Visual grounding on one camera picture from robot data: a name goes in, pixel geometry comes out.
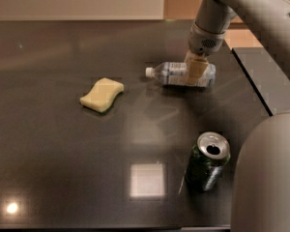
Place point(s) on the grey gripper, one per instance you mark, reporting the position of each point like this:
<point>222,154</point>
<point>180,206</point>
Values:
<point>203,43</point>

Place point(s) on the clear blue plastic water bottle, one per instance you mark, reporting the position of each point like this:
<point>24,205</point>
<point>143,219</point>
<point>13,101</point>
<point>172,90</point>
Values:
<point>177,73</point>

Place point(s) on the yellow sponge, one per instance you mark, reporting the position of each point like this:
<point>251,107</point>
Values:
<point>102,95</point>

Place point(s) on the green soda can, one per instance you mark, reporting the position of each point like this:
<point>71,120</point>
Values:
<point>209,155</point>

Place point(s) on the dark side table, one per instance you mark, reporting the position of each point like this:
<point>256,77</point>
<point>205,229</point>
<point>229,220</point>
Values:
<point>267,79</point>

